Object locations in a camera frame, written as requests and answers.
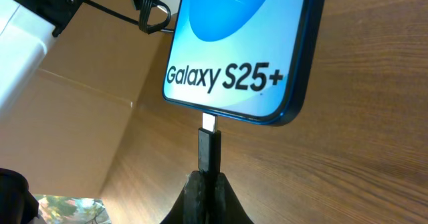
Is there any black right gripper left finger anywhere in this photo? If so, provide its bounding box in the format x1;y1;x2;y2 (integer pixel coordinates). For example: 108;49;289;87
160;171;207;224

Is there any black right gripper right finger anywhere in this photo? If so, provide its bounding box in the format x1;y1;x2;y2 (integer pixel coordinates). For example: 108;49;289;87
210;173;253;224

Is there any black USB charging cable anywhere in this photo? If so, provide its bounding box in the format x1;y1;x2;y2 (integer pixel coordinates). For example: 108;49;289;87
197;112;222;175

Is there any blue Galaxy smartphone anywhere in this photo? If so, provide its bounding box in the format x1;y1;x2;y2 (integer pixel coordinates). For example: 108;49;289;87
163;0;324;126

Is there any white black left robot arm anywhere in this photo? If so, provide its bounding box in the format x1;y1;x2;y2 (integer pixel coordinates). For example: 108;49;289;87
1;0;84;119

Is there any colourful printed picture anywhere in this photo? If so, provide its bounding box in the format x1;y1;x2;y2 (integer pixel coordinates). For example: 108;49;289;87
34;195;112;224

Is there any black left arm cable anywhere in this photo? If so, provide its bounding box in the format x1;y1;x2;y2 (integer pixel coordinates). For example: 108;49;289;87
82;0;177;35

